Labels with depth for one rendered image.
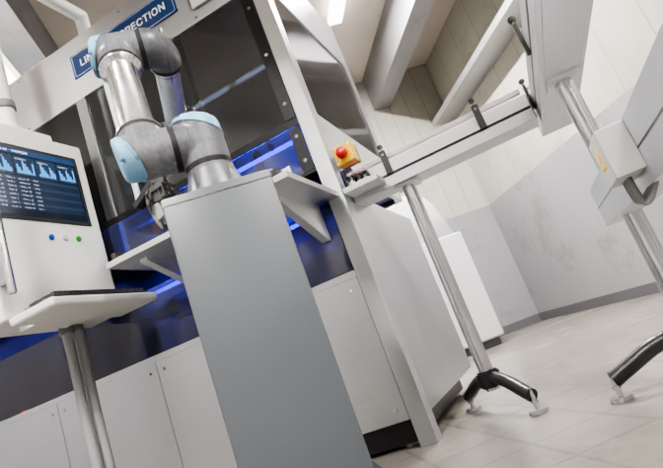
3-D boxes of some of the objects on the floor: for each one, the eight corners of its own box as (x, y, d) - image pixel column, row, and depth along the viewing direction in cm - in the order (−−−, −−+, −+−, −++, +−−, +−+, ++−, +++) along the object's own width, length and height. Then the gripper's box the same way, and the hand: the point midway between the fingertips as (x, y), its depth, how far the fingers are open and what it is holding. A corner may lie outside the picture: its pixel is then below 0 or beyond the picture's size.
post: (425, 441, 175) (234, -62, 226) (442, 436, 173) (246, -70, 224) (420, 447, 169) (226, -71, 220) (438, 442, 167) (238, -80, 218)
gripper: (153, 165, 188) (169, 220, 183) (173, 170, 198) (188, 222, 193) (134, 175, 191) (150, 230, 186) (155, 180, 201) (170, 232, 196)
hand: (163, 226), depth 191 cm, fingers closed
